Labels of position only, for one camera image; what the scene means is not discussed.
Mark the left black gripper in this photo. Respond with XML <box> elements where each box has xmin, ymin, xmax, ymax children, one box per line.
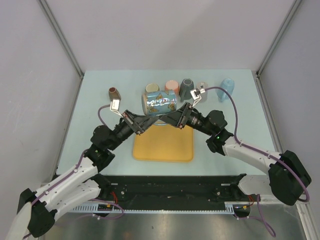
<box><xmin>107</xmin><ymin>110</ymin><xmax>159</xmax><ymax>151</ymax></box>

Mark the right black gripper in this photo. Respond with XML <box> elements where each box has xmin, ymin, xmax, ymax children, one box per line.
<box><xmin>159</xmin><ymin>102</ymin><xmax>214</xmax><ymax>136</ymax></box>

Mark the blue butterfly mug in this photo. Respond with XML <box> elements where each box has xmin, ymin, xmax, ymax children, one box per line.
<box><xmin>141</xmin><ymin>90</ymin><xmax>177</xmax><ymax>116</ymax></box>

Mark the light green mug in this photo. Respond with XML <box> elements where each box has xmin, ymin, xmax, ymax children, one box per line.
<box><xmin>145</xmin><ymin>83</ymin><xmax>160</xmax><ymax>93</ymax></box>

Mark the brown dark mug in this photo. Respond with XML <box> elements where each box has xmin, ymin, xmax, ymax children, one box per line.
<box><xmin>108</xmin><ymin>87</ymin><xmax>122</xmax><ymax>101</ymax></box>

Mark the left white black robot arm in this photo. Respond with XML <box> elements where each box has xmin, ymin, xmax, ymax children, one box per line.
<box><xmin>6</xmin><ymin>110</ymin><xmax>159</xmax><ymax>240</ymax></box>

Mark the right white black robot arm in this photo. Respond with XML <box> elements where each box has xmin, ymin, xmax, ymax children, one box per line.
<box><xmin>160</xmin><ymin>103</ymin><xmax>312</xmax><ymax>206</ymax></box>

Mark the pink mug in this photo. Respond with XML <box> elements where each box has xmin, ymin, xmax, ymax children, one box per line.
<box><xmin>164</xmin><ymin>80</ymin><xmax>180</xmax><ymax>95</ymax></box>

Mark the dark grey mug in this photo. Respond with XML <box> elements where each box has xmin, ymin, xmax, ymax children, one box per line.
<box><xmin>179</xmin><ymin>78</ymin><xmax>194</xmax><ymax>102</ymax></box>

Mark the light grey mug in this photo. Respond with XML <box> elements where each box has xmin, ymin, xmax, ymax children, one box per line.
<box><xmin>196</xmin><ymin>81</ymin><xmax>209</xmax><ymax>103</ymax></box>

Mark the light blue mug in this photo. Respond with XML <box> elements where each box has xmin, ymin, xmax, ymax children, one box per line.
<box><xmin>216</xmin><ymin>78</ymin><xmax>235</xmax><ymax>103</ymax></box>

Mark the yellow tray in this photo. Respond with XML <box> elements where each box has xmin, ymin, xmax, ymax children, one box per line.
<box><xmin>132</xmin><ymin>124</ymin><xmax>194</xmax><ymax>163</ymax></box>

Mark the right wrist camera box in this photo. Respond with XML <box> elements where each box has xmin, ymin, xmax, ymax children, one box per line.
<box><xmin>190</xmin><ymin>88</ymin><xmax>206</xmax><ymax>101</ymax></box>

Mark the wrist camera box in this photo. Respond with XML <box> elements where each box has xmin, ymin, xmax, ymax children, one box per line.
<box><xmin>110</xmin><ymin>98</ymin><xmax>121</xmax><ymax>112</ymax></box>
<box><xmin>190</xmin><ymin>88</ymin><xmax>206</xmax><ymax>101</ymax></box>

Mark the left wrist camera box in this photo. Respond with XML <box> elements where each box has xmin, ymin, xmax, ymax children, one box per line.
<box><xmin>110</xmin><ymin>98</ymin><xmax>121</xmax><ymax>112</ymax></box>

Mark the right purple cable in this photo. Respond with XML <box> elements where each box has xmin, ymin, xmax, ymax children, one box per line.
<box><xmin>199</xmin><ymin>86</ymin><xmax>311</xmax><ymax>203</ymax></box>

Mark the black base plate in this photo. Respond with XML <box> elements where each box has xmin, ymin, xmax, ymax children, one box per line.
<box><xmin>51</xmin><ymin>172</ymin><xmax>258</xmax><ymax>221</ymax></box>

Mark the white cable duct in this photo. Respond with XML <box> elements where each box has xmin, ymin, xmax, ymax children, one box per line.
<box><xmin>68</xmin><ymin>202</ymin><xmax>251</xmax><ymax>215</ymax></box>

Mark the left aluminium frame post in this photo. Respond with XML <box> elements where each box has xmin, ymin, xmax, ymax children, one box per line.
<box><xmin>37</xmin><ymin>0</ymin><xmax>84</xmax><ymax>80</ymax></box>

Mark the aluminium frame post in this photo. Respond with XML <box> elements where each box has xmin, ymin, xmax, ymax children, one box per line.
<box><xmin>37</xmin><ymin>0</ymin><xmax>84</xmax><ymax>80</ymax></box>
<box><xmin>255</xmin><ymin>0</ymin><xmax>304</xmax><ymax>78</ymax></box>

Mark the right aluminium frame post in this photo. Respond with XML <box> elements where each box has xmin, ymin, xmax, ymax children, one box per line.
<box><xmin>255</xmin><ymin>0</ymin><xmax>304</xmax><ymax>78</ymax></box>

